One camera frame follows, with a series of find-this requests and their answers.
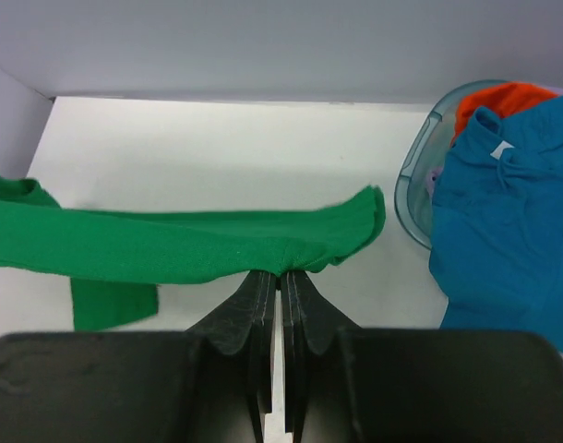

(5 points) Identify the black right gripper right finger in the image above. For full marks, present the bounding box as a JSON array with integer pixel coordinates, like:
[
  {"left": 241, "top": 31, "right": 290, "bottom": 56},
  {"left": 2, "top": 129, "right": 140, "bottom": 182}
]
[{"left": 280, "top": 270, "right": 359, "bottom": 442}]

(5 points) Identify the blue t shirt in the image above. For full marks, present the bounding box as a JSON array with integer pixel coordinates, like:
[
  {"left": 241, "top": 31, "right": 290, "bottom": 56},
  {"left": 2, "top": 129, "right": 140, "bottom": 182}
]
[{"left": 429, "top": 96, "right": 563, "bottom": 353}]

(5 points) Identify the orange t shirt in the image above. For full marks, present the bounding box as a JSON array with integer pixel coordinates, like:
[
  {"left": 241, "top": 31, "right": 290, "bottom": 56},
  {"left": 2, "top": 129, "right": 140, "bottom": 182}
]
[{"left": 450, "top": 81, "right": 559, "bottom": 145}]

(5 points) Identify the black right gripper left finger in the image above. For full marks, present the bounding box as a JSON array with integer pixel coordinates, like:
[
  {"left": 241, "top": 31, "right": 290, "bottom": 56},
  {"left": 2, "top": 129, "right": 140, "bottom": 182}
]
[{"left": 188, "top": 270, "right": 277, "bottom": 442}]

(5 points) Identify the green t shirt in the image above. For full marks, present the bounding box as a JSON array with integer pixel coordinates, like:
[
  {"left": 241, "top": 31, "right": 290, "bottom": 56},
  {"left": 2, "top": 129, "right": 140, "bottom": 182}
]
[{"left": 0, "top": 177, "right": 386, "bottom": 331}]

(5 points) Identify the clear blue plastic bin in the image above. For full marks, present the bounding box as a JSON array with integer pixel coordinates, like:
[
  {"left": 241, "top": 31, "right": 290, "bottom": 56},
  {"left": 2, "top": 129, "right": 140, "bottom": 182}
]
[{"left": 394, "top": 79, "right": 501, "bottom": 249}]

